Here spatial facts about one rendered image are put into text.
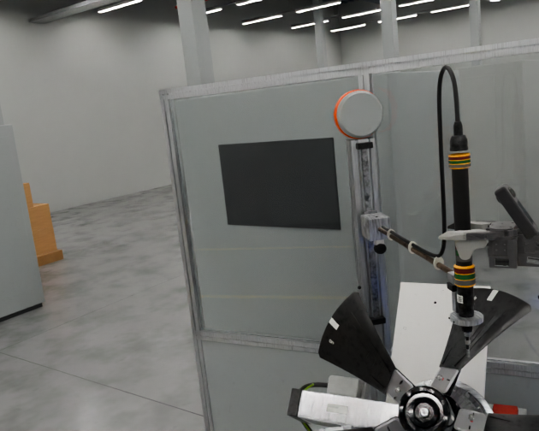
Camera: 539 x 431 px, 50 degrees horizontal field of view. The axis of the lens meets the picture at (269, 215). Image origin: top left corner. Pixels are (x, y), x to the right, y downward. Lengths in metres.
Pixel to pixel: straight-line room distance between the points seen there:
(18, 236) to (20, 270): 0.37
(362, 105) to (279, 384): 1.23
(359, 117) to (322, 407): 0.90
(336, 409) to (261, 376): 0.92
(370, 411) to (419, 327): 0.31
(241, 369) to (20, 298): 4.60
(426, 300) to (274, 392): 0.98
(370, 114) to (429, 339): 0.73
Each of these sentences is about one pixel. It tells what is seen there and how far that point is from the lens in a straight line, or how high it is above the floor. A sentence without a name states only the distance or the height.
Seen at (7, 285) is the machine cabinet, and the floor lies 0.37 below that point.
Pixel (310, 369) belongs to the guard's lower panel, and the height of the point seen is 0.88.
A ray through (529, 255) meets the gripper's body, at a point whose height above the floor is 1.59.
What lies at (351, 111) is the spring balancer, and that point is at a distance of 1.89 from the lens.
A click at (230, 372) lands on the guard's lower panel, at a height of 0.82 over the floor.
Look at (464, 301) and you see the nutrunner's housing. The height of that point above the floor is 1.48.
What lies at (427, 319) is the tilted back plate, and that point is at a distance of 1.77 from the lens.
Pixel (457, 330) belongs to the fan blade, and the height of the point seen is 1.33.
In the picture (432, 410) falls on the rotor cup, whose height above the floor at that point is 1.22.
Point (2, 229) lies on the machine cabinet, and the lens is 6.69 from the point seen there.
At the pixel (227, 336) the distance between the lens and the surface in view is 2.53.
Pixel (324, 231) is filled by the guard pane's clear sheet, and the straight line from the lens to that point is 2.18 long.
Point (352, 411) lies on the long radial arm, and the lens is 1.63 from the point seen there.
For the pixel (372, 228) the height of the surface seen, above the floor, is 1.53.
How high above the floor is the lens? 1.93
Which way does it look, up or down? 11 degrees down
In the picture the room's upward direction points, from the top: 6 degrees counter-clockwise
